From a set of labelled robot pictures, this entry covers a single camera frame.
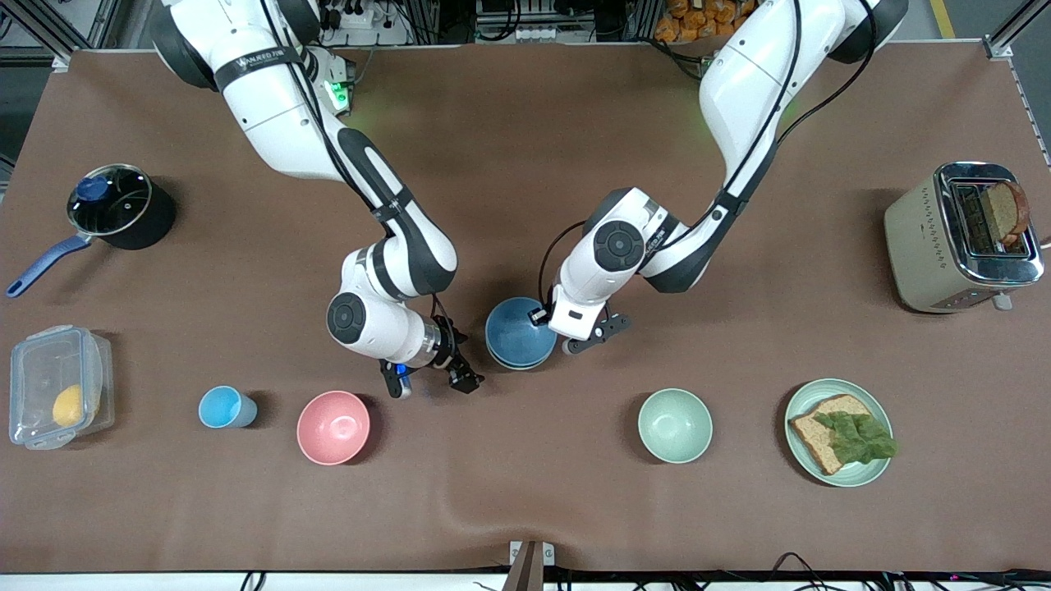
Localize blue bowl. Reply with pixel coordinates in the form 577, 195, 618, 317
484, 297, 558, 367

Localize pink bowl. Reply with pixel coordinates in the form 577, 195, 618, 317
296, 391, 371, 466

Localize brown table mat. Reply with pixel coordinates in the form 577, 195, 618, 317
0, 41, 1051, 573

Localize light blue cup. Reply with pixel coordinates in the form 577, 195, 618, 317
198, 386, 258, 429

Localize brown bread slice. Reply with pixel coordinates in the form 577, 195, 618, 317
788, 395, 875, 476

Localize white power strip with plugs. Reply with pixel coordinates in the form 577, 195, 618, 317
316, 0, 411, 46

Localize orange snack bag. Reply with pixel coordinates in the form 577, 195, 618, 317
655, 0, 752, 44

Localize green lettuce leaf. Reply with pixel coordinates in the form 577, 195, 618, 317
813, 410, 899, 465

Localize pale green plate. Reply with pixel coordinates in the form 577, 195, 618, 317
784, 378, 894, 488

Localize glass lid with blue knob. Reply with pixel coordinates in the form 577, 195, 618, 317
67, 164, 154, 237

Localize silver toaster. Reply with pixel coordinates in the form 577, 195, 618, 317
884, 162, 1045, 314

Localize yellow lemon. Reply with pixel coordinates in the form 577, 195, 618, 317
53, 384, 85, 428

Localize clear plastic lidded container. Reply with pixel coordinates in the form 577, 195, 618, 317
8, 325, 116, 451

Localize toast slice in toaster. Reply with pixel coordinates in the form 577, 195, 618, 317
984, 181, 1031, 249

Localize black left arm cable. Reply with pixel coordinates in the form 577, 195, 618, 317
538, 0, 879, 306

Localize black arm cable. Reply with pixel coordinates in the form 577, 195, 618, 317
538, 0, 879, 306
259, 0, 449, 331

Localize grey metal bracket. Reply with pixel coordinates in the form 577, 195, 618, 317
509, 540, 556, 567

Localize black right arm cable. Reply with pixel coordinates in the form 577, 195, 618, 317
259, 0, 449, 331

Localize black saucepan with blue handle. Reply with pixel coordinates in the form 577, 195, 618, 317
7, 164, 176, 298

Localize black cable loop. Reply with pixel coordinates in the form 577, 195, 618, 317
768, 552, 834, 575

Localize aluminium frame profile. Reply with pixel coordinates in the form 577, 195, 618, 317
985, 0, 1051, 62
0, 0, 112, 73

